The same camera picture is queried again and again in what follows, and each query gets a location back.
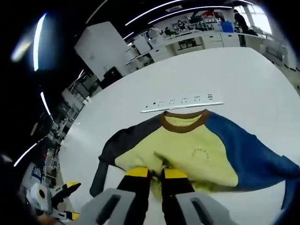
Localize short ceiling light strip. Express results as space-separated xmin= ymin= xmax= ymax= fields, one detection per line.
xmin=148 ymin=6 xmax=235 ymax=25

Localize blue box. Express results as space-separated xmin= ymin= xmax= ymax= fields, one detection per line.
xmin=221 ymin=21 xmax=235 ymax=32

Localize white square pillar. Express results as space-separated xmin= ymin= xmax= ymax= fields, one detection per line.
xmin=74 ymin=21 xmax=128 ymax=82

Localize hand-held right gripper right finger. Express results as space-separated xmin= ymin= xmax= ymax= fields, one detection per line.
xmin=160 ymin=167 xmax=233 ymax=225

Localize black chair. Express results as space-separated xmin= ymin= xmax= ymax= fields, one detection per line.
xmin=103 ymin=66 xmax=123 ymax=83

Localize long ceiling light strip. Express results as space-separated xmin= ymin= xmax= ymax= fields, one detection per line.
xmin=125 ymin=0 xmax=225 ymax=26

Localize white lab counter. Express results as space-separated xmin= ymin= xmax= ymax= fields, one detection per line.
xmin=150 ymin=30 xmax=265 ymax=59

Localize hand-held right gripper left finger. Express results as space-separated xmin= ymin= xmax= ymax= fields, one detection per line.
xmin=79 ymin=167 xmax=153 ymax=225

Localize yellow towel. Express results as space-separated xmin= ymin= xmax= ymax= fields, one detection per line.
xmin=90 ymin=109 xmax=300 ymax=210

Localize metal storage shelves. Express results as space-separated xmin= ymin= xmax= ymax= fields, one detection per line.
xmin=62 ymin=70 xmax=104 ymax=122

